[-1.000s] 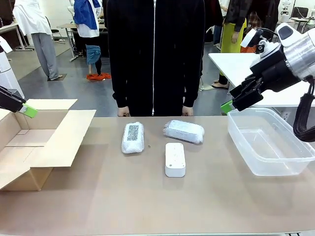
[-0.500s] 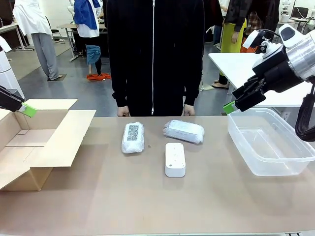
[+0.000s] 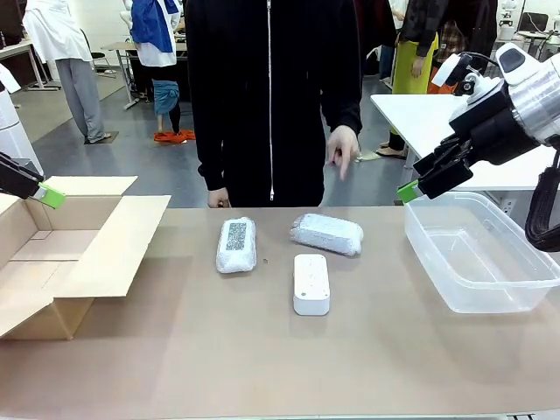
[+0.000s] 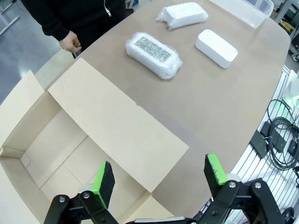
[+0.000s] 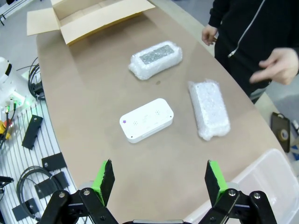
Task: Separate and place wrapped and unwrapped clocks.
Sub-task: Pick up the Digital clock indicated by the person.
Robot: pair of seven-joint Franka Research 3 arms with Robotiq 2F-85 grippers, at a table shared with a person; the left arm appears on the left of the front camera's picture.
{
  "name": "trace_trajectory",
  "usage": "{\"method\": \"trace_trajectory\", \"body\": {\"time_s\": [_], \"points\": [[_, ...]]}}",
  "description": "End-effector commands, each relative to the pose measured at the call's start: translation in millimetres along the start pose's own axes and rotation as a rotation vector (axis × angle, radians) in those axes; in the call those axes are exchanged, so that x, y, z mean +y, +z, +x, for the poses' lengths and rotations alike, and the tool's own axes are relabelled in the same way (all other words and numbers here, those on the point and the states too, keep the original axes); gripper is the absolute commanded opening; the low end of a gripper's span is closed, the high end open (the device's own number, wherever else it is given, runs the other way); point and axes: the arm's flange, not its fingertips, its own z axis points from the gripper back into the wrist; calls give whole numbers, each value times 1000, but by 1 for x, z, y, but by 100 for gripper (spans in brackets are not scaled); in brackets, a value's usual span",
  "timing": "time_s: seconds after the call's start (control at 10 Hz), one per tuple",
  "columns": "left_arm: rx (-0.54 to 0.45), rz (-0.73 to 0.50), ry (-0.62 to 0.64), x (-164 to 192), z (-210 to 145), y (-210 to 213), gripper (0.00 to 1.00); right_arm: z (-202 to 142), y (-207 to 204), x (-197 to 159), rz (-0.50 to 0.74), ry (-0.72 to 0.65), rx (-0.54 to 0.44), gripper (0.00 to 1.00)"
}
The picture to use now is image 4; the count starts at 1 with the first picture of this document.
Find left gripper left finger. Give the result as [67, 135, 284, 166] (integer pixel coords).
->
[44, 160, 117, 224]

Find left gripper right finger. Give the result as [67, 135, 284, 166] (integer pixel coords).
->
[198, 153, 281, 224]

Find small white box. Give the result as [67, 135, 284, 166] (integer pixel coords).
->
[195, 29, 238, 69]

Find bubble-wrapped clock speckled grey face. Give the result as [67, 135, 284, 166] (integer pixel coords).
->
[125, 32, 183, 81]

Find bubble-wrapped white clock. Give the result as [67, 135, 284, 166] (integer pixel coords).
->
[156, 1, 209, 30]

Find person's right forearm black sleeve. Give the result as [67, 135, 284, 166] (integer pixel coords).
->
[41, 21, 72, 44]

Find person's right hand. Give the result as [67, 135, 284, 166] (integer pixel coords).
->
[58, 31, 83, 53]

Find white slatted aluminium base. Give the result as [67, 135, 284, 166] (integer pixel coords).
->
[230, 64, 299, 224]

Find black power adapter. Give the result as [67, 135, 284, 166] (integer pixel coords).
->
[288, 140, 299, 154]
[249, 129, 267, 160]
[260, 120, 288, 154]

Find open cardboard box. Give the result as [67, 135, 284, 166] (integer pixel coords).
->
[0, 57, 189, 224]

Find clear plastic container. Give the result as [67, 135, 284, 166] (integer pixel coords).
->
[207, 0, 274, 28]

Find person in black hoodie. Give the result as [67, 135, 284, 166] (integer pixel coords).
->
[20, 0, 127, 51]

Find black coiled cable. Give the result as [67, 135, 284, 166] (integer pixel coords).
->
[266, 99, 299, 171]

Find aluminium frame shelf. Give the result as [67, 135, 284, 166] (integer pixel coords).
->
[278, 0, 299, 39]

